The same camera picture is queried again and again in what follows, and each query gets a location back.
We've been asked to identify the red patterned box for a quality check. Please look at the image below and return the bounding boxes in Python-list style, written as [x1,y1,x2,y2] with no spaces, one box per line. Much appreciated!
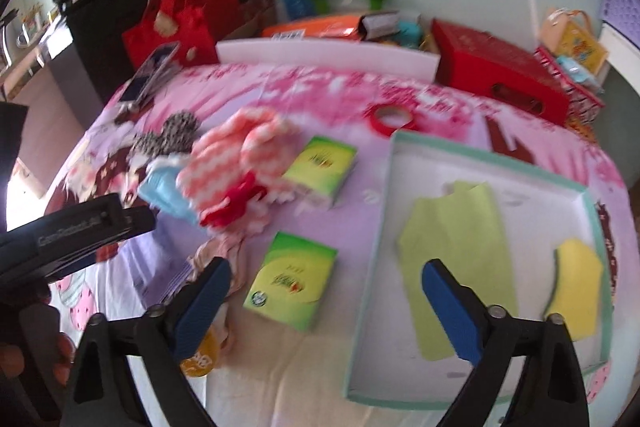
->
[535,47,606,128]

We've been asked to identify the brown cardboard box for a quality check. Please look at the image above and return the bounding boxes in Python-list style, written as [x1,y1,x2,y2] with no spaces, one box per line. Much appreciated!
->
[235,0,278,40]

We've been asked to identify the lime green cloth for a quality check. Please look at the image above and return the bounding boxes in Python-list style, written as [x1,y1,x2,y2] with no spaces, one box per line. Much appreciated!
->
[397,181,521,363]

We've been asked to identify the orange snack packet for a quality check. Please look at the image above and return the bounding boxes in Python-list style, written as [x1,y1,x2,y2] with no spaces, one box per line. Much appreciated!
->
[262,14,363,42]

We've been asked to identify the orange round pouch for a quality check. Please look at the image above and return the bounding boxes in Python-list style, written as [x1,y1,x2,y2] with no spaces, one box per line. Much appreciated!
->
[180,327,223,378]

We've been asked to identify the light blue cloth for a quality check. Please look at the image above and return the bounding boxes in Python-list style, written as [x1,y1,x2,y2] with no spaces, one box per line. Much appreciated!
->
[137,157,201,225]

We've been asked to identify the person's left hand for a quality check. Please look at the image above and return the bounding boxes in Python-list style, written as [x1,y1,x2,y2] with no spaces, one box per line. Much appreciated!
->
[0,337,76,385]

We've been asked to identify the yellow gift box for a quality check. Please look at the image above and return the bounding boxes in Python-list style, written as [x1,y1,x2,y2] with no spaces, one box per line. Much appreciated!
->
[540,9,611,75]

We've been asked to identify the white storage tray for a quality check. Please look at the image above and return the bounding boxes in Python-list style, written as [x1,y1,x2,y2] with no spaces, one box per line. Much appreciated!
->
[216,38,441,82]

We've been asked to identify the yellow sponge cloth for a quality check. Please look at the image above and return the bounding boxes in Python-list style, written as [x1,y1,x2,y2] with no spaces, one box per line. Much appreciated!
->
[544,239,605,342]

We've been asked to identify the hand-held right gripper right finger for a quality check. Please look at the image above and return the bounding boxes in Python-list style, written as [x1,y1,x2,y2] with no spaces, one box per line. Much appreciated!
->
[421,258,591,427]

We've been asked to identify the pale pink cloth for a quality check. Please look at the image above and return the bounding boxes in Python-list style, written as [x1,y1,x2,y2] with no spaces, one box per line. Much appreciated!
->
[150,234,251,353]

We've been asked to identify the red cardboard box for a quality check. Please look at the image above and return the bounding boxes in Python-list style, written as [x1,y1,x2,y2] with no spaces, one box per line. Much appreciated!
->
[431,19,571,125]

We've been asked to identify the red tote bag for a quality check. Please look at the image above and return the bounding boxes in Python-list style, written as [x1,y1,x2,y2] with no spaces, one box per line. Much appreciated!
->
[122,0,217,70]

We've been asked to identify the teal toy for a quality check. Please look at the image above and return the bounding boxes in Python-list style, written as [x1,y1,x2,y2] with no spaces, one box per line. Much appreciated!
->
[395,21,421,50]

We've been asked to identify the black white spotted scrunchie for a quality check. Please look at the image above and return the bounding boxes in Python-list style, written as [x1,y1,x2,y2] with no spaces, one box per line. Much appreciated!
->
[131,132,173,158]
[160,111,201,152]

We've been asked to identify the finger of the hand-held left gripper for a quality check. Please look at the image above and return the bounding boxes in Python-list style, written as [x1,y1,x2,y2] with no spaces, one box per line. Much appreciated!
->
[97,193,157,242]

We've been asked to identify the black cabinet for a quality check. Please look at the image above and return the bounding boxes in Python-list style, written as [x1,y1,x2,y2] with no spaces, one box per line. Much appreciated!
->
[65,2,153,105]

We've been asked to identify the pink white fluffy cloth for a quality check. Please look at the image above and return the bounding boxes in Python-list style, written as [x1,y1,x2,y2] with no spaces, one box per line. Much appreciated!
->
[177,108,306,235]

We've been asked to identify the red tape roll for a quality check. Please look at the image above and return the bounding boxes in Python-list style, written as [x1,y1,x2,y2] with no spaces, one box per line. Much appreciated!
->
[369,103,417,136]

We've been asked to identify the pink printed blanket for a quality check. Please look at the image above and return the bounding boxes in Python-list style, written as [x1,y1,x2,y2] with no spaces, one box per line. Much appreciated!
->
[45,62,631,427]

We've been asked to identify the white shelf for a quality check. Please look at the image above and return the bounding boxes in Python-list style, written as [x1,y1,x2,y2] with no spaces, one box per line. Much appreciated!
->
[597,22,640,95]

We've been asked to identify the green tissue packet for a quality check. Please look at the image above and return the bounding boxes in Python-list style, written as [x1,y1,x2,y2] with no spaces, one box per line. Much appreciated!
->
[282,136,358,210]
[243,232,338,333]

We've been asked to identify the red scrunchie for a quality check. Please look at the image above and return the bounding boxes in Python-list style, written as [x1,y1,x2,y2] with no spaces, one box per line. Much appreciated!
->
[199,174,268,228]

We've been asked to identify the red paper bag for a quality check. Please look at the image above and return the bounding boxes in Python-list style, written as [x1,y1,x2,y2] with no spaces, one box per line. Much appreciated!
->
[202,0,243,42]

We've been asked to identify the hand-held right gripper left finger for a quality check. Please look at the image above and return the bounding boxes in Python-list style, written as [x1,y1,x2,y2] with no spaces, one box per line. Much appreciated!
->
[60,257,233,427]

